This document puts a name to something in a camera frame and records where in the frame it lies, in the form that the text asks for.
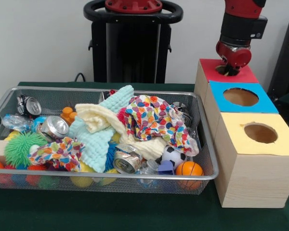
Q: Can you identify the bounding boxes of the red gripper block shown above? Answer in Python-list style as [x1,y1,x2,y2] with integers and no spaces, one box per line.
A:
[216,40,252,77]

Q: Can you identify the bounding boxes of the colourful polka dot cloth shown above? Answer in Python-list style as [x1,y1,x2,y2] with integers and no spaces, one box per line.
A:
[28,137,85,172]
[117,95,200,156]

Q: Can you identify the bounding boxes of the orange basketball toy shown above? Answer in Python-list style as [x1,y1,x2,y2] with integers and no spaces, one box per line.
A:
[176,161,204,189]

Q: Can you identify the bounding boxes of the cream yellow cloth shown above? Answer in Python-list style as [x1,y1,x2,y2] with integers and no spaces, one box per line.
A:
[75,104,168,160]

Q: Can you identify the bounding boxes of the mint green waffle cloth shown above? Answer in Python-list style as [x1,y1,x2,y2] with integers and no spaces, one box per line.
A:
[66,85,134,173]

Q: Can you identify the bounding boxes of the green spiky ball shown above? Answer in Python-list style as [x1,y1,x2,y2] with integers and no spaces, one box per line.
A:
[4,132,48,169]

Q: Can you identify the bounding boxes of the clear mesh bin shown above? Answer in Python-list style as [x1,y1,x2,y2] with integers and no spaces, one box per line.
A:
[0,87,220,194]

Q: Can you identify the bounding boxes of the wooden box with three holes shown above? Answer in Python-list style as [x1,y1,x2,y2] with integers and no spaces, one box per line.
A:
[195,59,289,209]

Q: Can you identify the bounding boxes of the black upright panel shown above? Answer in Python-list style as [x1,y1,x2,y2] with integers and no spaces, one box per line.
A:
[267,16,289,114]

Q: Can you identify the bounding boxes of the black and white soccer ball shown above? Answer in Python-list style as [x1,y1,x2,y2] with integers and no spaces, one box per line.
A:
[160,145,187,168]

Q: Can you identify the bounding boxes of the crushed silver can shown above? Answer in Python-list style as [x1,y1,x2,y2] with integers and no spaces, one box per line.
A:
[113,144,143,175]

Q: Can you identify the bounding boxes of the small orange plastic toy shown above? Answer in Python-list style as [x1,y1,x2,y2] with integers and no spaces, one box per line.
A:
[60,106,78,124]

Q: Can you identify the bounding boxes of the dark green table cloth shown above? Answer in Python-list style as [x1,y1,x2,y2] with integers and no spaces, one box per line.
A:
[0,81,289,231]

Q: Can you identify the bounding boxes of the silver drink can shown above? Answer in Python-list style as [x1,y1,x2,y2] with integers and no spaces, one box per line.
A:
[39,115,70,141]

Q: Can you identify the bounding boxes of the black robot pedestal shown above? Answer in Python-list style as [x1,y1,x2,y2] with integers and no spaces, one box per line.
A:
[83,0,184,83]

